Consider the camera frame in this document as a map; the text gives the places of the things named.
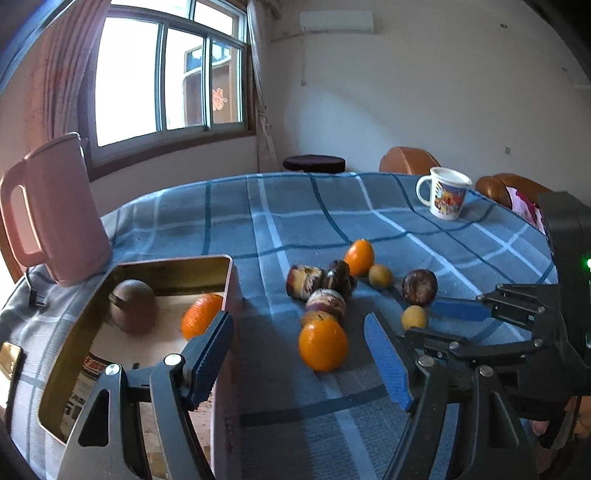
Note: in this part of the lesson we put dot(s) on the blue plaid tablecloth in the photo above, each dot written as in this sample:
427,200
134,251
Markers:
286,221

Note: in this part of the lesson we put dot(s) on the pink cloth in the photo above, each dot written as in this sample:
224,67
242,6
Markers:
524,205

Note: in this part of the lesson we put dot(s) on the brown framed window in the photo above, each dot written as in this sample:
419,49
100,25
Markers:
161,138

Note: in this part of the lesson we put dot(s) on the dark snack top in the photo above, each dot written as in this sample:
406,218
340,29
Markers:
340,277

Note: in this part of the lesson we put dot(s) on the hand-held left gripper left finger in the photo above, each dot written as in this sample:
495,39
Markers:
212,350

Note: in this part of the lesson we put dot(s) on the white air conditioner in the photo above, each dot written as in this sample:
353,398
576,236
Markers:
337,21

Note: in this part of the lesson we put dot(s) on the small yellow-green fruit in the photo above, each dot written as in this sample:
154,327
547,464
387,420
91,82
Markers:
414,318
380,277

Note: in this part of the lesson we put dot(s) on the pink curtain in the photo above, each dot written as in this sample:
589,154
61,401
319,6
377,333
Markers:
60,78
261,92

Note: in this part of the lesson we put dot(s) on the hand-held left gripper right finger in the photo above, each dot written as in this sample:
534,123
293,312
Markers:
387,364

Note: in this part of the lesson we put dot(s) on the gold phone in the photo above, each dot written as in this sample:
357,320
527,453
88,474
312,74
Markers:
9,364

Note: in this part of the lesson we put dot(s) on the pink metal tin box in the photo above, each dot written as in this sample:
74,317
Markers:
152,270

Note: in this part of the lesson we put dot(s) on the dark round stool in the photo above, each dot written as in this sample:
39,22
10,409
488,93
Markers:
314,164

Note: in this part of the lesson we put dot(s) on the dark purple passion fruit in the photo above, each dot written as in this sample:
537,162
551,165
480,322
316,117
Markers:
419,287

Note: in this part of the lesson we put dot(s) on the orange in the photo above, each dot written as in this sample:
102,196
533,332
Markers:
201,316
359,257
323,346

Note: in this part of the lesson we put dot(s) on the printed paper label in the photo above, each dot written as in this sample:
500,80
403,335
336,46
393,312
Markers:
87,383

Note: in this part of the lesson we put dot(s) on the white cartoon print mug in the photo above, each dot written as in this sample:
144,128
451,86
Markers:
445,198

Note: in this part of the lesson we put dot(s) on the pink electric kettle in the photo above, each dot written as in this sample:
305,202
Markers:
60,207

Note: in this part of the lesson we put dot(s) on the brown round fruit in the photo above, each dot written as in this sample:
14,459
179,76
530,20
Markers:
134,307

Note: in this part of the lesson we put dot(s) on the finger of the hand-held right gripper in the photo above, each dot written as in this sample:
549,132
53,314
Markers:
438,341
461,309

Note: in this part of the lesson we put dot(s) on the red paper window decoration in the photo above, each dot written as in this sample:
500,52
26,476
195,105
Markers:
219,99

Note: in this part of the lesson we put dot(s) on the person's right hand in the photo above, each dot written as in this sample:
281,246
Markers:
538,427

